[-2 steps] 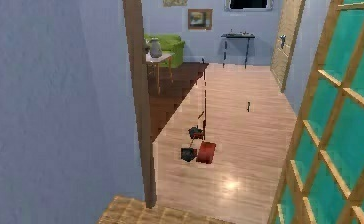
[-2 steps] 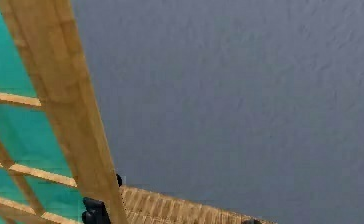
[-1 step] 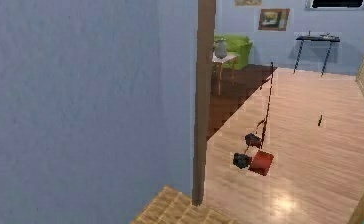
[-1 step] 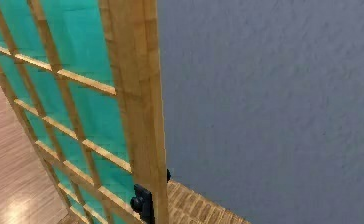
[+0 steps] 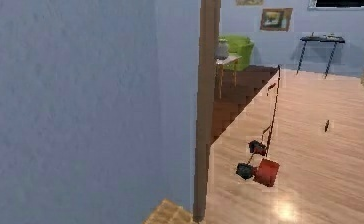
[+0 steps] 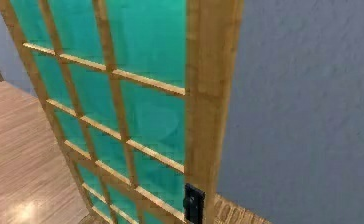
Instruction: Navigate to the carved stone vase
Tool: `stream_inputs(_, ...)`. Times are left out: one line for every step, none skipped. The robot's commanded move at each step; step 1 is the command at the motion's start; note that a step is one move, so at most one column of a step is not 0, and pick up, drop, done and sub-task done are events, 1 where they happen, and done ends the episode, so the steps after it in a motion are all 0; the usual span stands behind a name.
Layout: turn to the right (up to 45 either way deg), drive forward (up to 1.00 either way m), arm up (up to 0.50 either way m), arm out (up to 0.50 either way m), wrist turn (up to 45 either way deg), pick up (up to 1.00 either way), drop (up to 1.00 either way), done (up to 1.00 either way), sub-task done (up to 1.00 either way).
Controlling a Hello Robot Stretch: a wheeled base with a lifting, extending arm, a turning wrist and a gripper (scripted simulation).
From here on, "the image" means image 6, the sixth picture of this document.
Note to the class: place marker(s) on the wooden door with green panes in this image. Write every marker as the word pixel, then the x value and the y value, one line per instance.
pixel 208 100

